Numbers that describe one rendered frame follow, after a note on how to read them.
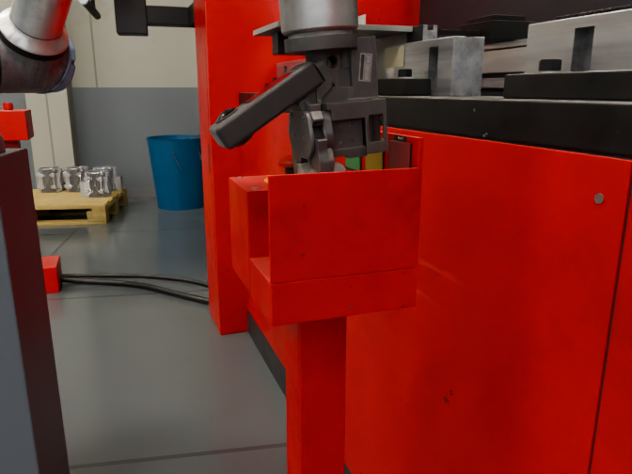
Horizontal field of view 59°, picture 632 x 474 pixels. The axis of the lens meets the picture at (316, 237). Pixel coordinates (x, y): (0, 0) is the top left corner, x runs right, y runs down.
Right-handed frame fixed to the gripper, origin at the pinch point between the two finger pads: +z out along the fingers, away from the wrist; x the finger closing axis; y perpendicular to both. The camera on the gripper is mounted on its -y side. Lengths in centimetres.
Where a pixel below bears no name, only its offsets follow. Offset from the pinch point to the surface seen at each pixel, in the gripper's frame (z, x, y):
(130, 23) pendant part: -41, 192, -7
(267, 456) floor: 74, 64, 4
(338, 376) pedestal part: 18.4, 2.2, 2.1
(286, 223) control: -3.3, -4.8, -4.4
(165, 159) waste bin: 35, 371, 9
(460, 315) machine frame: 15.6, 4.6, 20.7
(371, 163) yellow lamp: -6.1, 5.5, 9.4
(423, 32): -22, 41, 37
